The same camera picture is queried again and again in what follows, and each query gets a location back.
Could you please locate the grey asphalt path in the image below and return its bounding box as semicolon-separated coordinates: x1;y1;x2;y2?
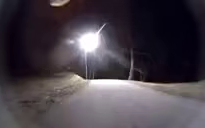
33;78;205;128

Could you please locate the leaf-strewn verge with slope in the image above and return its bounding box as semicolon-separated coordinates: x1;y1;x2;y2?
0;71;89;128

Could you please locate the leaf-strewn flat verge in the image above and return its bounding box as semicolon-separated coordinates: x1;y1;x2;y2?
129;77;205;104

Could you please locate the street lamp on pole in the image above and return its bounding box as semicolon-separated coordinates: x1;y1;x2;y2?
78;22;108;80

